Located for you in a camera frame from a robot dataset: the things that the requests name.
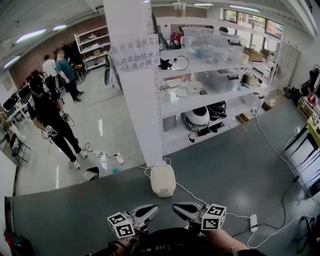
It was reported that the yellow table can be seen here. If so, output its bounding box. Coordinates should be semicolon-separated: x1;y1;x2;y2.
305;114;320;149

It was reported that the white paper handwritten sign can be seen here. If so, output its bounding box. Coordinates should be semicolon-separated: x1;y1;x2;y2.
109;40;161;75

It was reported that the black headset with cable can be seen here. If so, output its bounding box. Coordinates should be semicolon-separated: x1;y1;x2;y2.
158;55;190;72

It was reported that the black white paper bag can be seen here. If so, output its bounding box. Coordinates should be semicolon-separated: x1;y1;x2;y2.
82;166;101;182

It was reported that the long black floor cable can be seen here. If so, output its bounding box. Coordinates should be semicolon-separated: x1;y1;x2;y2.
231;174;302;239

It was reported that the person's black shirt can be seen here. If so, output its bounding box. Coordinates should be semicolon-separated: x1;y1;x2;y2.
86;226;267;256

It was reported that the wooden pallet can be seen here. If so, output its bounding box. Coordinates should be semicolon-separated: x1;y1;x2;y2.
260;88;289;112

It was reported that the black-framed white table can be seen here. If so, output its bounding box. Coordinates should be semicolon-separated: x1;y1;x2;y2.
283;124;320;199

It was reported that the white plastic trash bin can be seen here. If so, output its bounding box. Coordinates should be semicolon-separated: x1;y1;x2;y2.
149;161;177;199

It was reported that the brown wicker basket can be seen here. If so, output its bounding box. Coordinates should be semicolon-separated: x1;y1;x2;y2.
243;48;265;63

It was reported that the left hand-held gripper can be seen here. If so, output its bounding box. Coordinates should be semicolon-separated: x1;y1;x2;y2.
107;204;160;239

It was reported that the large clear plastic storage box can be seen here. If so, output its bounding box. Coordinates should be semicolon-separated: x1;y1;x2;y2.
181;26;246;67

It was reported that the small white shelf rack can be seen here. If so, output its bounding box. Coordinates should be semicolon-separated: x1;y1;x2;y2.
74;24;112;74

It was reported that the black cable bundle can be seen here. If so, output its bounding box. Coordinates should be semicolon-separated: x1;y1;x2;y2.
206;100;228;121

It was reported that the white locker cabinet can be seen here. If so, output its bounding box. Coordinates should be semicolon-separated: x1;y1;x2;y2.
275;41;301;89

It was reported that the person's right forearm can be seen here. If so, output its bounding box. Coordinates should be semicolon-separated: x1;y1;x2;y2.
199;228;251;251

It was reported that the dark-framed window row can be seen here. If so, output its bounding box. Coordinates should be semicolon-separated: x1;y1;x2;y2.
223;9;285;39

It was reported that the black bags pile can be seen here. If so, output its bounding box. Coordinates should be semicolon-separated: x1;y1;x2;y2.
282;84;305;106

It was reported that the long white floor cable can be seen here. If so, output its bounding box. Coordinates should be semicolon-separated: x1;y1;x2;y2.
255;115;320;201

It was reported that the grey translucent storage box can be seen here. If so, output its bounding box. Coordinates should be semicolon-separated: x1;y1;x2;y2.
201;69;241;94

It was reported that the large white shelf rack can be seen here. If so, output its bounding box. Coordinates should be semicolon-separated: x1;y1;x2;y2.
154;16;285;156

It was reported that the person's left forearm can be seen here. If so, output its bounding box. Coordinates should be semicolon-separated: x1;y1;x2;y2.
116;235;141;252

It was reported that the white black round robot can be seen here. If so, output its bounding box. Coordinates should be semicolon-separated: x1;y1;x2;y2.
180;105;211;144

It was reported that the red teal bag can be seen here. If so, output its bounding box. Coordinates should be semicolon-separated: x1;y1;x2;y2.
3;230;34;256

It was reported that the black metal chair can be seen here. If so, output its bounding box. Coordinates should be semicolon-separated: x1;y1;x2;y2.
4;132;32;166

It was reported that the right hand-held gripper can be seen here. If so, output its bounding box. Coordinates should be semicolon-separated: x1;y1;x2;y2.
172;201;227;232

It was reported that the white power cable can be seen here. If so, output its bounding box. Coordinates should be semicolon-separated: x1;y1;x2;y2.
143;157;252;219

